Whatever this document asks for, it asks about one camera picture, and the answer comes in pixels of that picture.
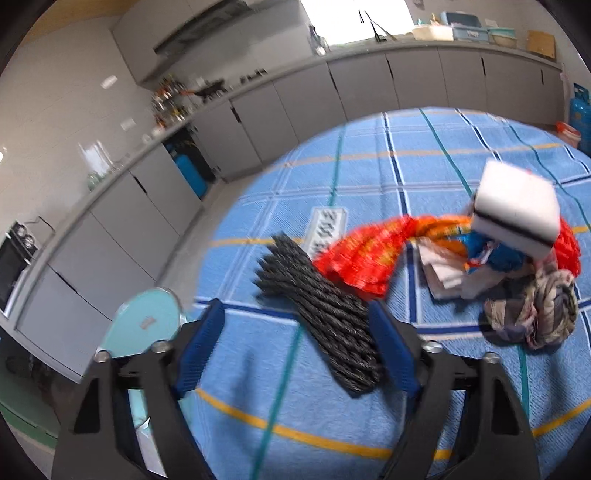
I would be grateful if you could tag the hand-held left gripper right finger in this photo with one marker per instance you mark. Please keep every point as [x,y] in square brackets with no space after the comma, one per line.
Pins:
[392,355]

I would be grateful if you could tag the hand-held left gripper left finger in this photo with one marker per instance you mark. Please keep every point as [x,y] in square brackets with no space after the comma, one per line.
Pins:
[198,350]

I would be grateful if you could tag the light blue basin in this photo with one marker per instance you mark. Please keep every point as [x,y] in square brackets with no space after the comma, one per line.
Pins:
[138,318]

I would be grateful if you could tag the orange snack wrapper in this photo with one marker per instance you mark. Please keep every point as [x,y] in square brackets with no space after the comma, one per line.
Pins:
[369,254]

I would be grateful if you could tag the pale pink folded cloth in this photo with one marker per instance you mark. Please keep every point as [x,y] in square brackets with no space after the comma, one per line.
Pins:
[443,272]

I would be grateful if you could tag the blue snack wrapper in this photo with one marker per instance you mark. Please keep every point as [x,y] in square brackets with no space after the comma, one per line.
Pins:
[501,256]

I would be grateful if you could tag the grey base cabinets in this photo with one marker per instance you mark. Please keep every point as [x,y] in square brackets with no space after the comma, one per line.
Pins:
[115,221]

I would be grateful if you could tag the blue plaid blanket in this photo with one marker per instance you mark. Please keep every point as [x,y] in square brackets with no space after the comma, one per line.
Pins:
[323,184]

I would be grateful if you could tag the white sponge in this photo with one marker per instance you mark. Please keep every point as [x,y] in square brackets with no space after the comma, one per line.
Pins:
[517,203]

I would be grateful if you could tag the red foam net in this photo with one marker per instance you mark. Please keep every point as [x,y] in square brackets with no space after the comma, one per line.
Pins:
[570,249]

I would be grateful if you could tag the spice bottle rack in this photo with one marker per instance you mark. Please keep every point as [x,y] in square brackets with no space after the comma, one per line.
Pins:
[168,99]

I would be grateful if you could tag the black wok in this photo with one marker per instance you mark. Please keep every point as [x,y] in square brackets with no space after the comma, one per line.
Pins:
[210,89]

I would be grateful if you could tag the gas stove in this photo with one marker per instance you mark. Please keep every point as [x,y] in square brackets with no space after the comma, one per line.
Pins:
[254,76]

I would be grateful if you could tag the red lid bin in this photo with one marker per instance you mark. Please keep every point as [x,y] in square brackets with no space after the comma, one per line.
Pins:
[568,134]

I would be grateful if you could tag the blue gas cylinder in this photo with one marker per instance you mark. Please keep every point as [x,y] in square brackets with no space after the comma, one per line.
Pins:
[581,120]

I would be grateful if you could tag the grey upper cabinets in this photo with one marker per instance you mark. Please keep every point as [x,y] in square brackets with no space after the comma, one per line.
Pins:
[134,50]

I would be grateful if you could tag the black range hood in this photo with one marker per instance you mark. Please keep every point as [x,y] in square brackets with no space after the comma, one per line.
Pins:
[198,32]

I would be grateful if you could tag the white plastic basin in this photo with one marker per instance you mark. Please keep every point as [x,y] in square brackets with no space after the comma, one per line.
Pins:
[431,32]

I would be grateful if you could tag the kitchen faucet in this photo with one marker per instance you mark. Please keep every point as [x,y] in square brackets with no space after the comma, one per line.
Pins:
[376,27]

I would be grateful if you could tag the teal bowl stack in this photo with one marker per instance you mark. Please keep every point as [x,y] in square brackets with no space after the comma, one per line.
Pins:
[502,37]

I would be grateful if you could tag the kitchen window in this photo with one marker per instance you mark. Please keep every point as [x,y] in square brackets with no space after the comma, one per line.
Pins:
[351,18]

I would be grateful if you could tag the wooden cutting board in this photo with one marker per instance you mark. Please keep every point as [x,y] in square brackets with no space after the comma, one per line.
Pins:
[541,44]

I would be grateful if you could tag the white wall switch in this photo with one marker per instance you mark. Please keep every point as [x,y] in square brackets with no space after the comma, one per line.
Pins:
[128,123]

